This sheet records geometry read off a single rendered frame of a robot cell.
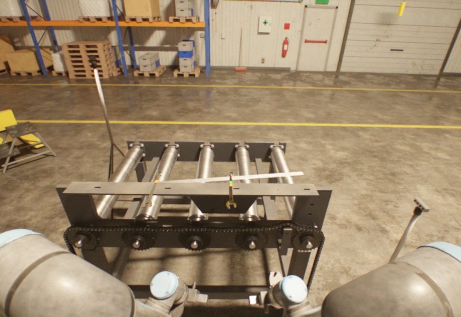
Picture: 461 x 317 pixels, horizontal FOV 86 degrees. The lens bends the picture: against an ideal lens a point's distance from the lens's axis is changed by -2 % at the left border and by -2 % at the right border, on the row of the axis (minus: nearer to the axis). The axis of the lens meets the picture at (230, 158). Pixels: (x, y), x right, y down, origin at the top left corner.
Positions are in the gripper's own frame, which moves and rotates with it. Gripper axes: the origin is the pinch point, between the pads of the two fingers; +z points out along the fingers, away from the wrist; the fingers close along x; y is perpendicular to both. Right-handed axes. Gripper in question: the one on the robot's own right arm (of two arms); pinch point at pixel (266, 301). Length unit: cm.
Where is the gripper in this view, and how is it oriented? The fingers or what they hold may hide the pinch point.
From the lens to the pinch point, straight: 131.6
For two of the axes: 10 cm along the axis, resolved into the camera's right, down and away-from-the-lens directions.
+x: 9.8, 0.5, 1.9
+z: -1.8, 5.9, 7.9
